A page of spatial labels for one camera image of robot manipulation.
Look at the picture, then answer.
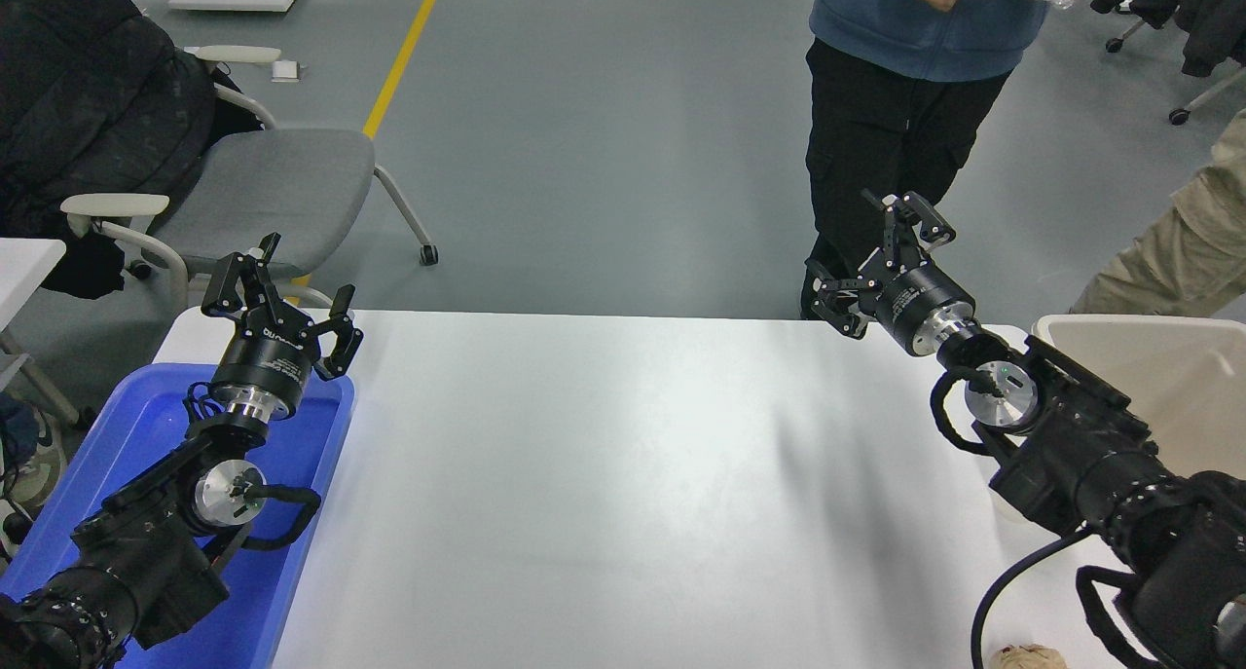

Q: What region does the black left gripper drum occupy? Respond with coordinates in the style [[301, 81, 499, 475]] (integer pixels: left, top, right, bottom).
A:
[[211, 309, 319, 409]]

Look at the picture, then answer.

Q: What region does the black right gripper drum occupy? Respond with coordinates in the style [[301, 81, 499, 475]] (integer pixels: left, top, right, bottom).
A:
[[873, 262, 976, 357]]

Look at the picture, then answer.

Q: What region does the grey chair with white arms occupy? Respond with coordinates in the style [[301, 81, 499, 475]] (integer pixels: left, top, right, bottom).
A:
[[60, 46, 440, 312]]

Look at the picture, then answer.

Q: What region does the person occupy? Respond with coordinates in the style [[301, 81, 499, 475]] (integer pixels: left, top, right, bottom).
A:
[[800, 0, 1052, 321], [1069, 109, 1246, 319]]

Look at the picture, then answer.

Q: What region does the blue plastic tray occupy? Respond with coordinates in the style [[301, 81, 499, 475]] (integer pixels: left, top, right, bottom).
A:
[[0, 362, 356, 669]]

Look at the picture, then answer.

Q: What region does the small white side table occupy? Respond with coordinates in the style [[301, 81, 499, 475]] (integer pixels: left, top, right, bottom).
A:
[[0, 238, 84, 431]]

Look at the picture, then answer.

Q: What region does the black jacket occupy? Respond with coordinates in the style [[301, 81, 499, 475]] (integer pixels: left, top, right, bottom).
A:
[[0, 0, 266, 300]]

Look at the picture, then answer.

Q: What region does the grey white sneaker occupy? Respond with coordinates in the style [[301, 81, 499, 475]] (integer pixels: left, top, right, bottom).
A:
[[3, 424, 65, 512]]

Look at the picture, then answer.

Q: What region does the large pale plastic bin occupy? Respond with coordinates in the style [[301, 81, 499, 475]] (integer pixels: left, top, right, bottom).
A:
[[1032, 314, 1246, 480]]

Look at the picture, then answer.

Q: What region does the crumpled tan paper ball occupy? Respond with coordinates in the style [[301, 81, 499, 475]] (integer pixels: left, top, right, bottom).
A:
[[991, 644, 1070, 669]]

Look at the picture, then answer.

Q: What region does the office chair with casters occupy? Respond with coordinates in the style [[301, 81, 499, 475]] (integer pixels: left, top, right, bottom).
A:
[[1090, 0, 1246, 127]]

